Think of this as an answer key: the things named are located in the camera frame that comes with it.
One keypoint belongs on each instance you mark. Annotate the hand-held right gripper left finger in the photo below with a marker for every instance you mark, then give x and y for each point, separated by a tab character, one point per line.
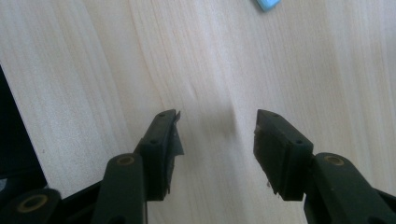
157	146

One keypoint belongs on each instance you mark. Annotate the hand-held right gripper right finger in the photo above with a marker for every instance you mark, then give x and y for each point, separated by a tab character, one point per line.
286	155

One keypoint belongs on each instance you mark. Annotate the light blue object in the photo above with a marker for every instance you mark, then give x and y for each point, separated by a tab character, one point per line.
267	4

